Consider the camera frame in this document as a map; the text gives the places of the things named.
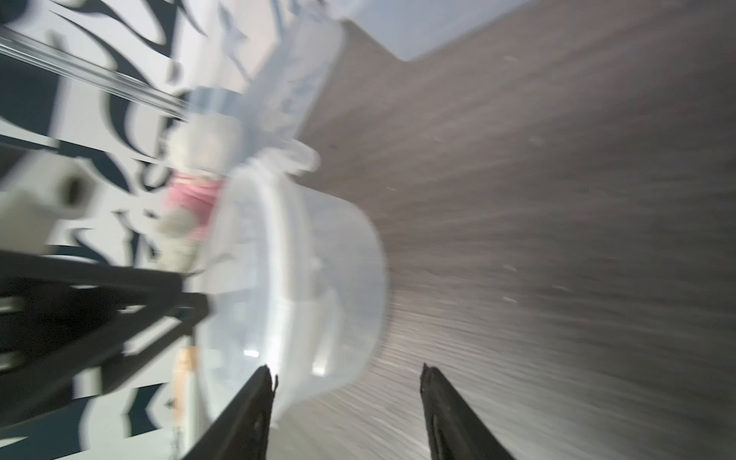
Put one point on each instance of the white teddy bear pink shirt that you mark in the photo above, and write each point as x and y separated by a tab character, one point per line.
200	151

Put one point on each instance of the clear rectangular lunch box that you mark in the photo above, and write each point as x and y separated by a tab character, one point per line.
274	107

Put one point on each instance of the round clear container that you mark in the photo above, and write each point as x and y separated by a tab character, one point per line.
296	280

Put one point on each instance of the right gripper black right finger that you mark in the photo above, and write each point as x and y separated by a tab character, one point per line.
454	430

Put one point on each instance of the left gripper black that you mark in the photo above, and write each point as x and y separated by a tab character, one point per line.
106	304

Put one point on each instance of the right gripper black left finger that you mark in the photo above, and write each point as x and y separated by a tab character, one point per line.
242	430

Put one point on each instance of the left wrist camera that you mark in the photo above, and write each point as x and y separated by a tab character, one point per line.
38	190

